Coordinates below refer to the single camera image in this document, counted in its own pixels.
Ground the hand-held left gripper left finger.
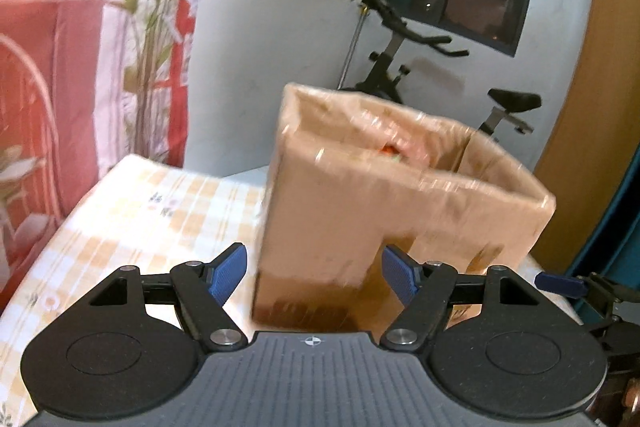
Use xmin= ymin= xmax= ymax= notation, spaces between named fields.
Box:
xmin=82 ymin=242 xmax=249 ymax=352

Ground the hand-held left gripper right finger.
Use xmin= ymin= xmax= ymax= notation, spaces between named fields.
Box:
xmin=380 ymin=245 xmax=543 ymax=352

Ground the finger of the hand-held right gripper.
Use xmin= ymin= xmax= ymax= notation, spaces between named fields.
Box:
xmin=534 ymin=272 xmax=589 ymax=299

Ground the brown cardboard box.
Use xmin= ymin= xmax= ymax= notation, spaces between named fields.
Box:
xmin=250 ymin=82 xmax=557 ymax=333

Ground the dark teal panel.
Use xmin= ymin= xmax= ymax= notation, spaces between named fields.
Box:
xmin=567 ymin=187 xmax=640 ymax=308

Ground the yellow checkered tablecloth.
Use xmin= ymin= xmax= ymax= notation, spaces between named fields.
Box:
xmin=0 ymin=154 xmax=581 ymax=427

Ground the black exercise bike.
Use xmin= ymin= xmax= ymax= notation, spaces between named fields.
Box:
xmin=337 ymin=0 xmax=543 ymax=142

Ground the brown wooden door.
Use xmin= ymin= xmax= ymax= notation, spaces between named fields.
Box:
xmin=532 ymin=0 xmax=640 ymax=269

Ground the green artificial plant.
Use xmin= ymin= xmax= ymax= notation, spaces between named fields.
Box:
xmin=107 ymin=0 xmax=202 ymax=160

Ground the pink red curtain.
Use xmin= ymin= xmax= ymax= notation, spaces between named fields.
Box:
xmin=0 ymin=0 xmax=216 ymax=305

